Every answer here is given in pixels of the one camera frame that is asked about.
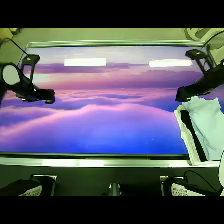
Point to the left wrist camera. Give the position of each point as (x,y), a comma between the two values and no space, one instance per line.
(30,60)

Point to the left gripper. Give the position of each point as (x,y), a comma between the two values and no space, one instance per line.
(44,95)

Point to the black garment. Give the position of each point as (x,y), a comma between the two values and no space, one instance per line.
(191,131)

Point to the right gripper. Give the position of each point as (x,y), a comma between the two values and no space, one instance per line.
(187,92)

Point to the light blue shirt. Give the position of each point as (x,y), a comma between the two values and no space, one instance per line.
(208,126)

